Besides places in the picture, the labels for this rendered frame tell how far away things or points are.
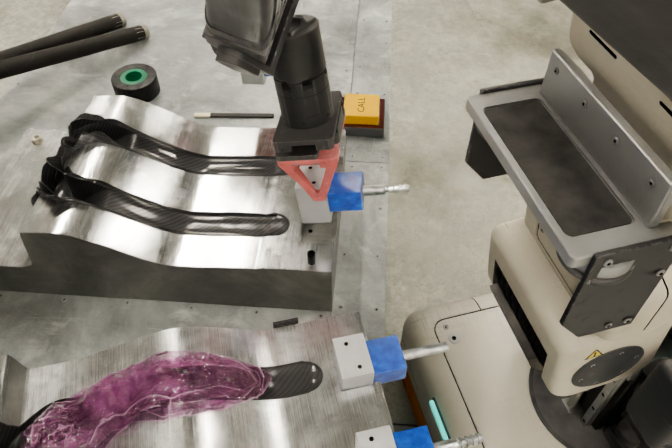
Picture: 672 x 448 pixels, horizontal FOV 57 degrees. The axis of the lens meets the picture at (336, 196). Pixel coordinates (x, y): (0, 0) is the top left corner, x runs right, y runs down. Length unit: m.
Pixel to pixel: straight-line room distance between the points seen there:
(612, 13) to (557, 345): 0.64
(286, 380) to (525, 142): 0.38
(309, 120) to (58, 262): 0.38
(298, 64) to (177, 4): 0.83
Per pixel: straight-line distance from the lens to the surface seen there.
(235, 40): 0.54
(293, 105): 0.64
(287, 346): 0.73
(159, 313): 0.85
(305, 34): 0.61
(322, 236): 0.81
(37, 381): 0.76
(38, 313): 0.91
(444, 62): 2.63
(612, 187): 0.69
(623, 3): 0.25
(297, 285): 0.77
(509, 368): 1.41
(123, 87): 1.15
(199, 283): 0.80
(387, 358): 0.71
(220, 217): 0.82
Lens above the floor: 1.50
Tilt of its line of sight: 48 degrees down
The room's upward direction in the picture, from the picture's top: straight up
